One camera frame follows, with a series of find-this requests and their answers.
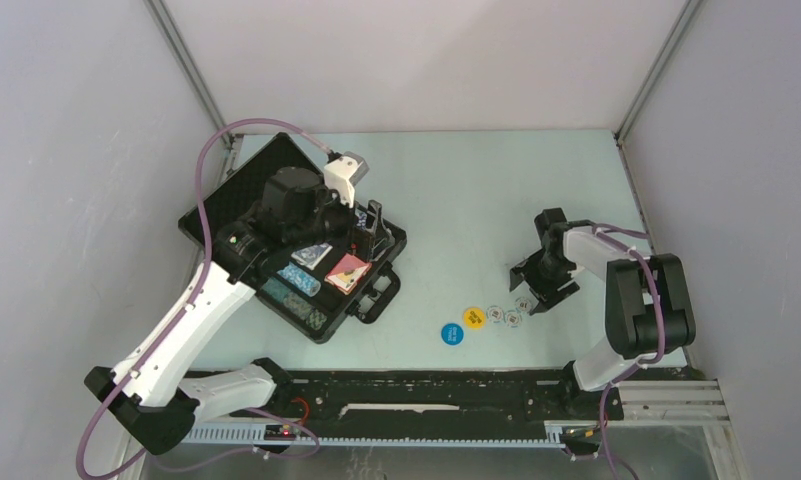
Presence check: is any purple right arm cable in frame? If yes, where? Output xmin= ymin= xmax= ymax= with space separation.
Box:
xmin=588 ymin=223 xmax=668 ymax=480

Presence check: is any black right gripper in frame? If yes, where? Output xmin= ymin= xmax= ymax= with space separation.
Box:
xmin=510 ymin=248 xmax=581 ymax=315

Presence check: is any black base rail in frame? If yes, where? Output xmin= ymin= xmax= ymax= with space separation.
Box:
xmin=229 ymin=367 xmax=627 ymax=443

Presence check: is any blue playing card deck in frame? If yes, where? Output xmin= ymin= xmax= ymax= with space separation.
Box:
xmin=291 ymin=243 xmax=333 ymax=270

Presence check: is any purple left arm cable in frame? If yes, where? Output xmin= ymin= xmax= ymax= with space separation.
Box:
xmin=75 ymin=118 xmax=338 ymax=480

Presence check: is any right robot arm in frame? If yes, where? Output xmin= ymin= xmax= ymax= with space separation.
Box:
xmin=509 ymin=208 xmax=696 ymax=418

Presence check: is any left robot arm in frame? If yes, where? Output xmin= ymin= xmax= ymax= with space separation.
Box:
xmin=85 ymin=155 xmax=395 ymax=455

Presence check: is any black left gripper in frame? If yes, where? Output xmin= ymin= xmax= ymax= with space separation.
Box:
xmin=286 ymin=176 xmax=393 ymax=263

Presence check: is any red playing card deck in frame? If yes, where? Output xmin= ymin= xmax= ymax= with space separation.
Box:
xmin=325 ymin=253 xmax=372 ymax=295

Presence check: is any blue small blind button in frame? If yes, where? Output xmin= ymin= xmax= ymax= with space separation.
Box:
xmin=440 ymin=323 xmax=465 ymax=346

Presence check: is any light blue chip stack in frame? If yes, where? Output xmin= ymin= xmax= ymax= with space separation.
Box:
xmin=277 ymin=263 xmax=321 ymax=297

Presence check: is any yellow big blind button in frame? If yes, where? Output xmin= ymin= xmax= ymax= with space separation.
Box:
xmin=462 ymin=307 xmax=487 ymax=330

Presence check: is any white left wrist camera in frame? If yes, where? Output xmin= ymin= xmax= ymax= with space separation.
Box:
xmin=323 ymin=152 xmax=369 ymax=208

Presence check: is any black poker set case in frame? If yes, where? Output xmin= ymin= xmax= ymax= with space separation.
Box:
xmin=204 ymin=133 xmax=407 ymax=344

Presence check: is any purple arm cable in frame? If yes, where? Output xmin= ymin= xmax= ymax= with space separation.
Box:
xmin=588 ymin=223 xmax=668 ymax=480
xmin=75 ymin=118 xmax=338 ymax=480

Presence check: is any green chip stack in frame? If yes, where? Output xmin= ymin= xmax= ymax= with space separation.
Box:
xmin=261 ymin=279 xmax=327 ymax=330

